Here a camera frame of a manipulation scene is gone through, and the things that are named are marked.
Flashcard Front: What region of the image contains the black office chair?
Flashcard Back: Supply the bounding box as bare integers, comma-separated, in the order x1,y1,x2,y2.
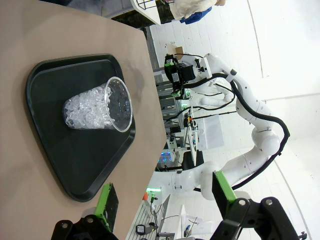
181,150,204,173

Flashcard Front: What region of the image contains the black plastic serving tray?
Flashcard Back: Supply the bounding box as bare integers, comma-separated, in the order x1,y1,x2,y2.
24,53,137,203

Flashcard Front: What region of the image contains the white board panel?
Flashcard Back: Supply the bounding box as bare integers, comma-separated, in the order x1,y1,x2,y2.
192,116,225,151

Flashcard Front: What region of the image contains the person in grey sweatshirt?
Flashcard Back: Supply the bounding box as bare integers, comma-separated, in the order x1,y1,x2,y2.
169,0,227,25

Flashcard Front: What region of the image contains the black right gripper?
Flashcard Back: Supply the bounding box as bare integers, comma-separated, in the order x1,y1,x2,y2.
163,53,198,101

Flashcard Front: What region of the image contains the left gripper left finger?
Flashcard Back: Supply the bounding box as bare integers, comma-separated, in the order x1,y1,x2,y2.
51,182,120,240

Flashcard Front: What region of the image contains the aluminium frame rack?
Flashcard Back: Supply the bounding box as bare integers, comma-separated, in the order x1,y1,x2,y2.
153,67,193,151

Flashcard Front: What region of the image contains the black white handheld device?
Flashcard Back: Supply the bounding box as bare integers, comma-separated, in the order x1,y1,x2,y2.
134,223,160,236

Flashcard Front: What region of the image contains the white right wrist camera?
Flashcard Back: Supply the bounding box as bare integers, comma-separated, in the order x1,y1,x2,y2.
193,56,214,79

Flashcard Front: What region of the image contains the short clear iced cup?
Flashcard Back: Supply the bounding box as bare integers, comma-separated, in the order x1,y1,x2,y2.
62,76,133,133

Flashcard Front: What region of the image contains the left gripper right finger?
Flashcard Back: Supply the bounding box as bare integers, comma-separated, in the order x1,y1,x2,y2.
211,170,302,240

